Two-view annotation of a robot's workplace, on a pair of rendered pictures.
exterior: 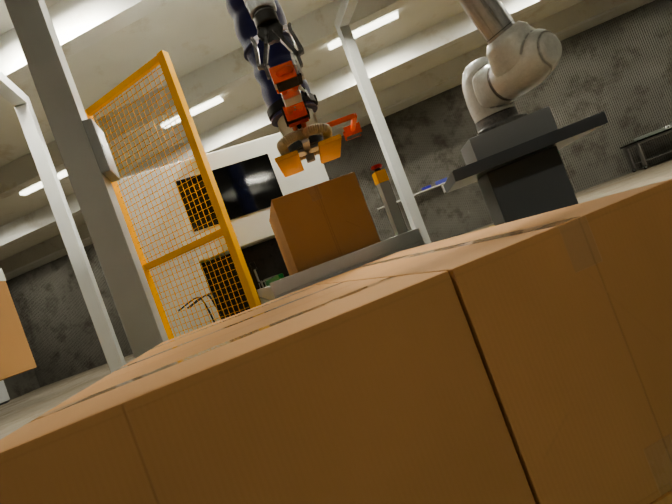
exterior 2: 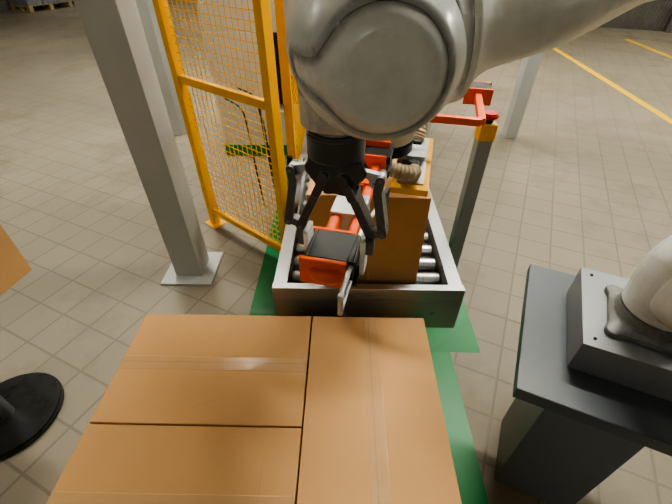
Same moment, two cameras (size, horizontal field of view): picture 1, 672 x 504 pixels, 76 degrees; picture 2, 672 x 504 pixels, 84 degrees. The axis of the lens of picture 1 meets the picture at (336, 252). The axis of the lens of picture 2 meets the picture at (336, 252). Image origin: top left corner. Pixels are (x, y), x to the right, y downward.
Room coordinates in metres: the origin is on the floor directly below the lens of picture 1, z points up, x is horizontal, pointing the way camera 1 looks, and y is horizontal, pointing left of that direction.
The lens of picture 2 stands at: (0.89, -0.16, 1.58)
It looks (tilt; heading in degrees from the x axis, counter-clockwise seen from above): 40 degrees down; 14
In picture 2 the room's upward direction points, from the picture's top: straight up
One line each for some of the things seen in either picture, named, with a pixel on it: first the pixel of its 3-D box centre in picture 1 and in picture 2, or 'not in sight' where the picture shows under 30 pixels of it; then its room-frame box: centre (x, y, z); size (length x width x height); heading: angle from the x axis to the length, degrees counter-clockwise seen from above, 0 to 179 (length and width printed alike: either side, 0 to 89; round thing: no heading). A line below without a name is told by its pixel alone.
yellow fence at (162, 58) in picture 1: (179, 241); (218, 78); (2.67, 0.89, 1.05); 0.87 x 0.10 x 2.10; 65
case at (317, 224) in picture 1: (320, 235); (365, 200); (2.21, 0.04, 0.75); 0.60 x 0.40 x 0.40; 11
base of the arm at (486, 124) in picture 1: (496, 124); (651, 309); (1.68, -0.76, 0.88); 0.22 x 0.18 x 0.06; 166
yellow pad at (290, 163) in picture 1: (289, 161); not in sight; (1.93, 0.05, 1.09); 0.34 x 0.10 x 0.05; 0
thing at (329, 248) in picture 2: (284, 77); (329, 256); (1.33, -0.04, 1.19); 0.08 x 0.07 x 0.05; 0
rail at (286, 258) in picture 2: (268, 300); (305, 164); (2.92, 0.54, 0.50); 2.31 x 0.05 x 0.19; 13
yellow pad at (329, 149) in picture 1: (329, 147); (414, 158); (1.93, -0.14, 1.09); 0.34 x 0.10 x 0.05; 0
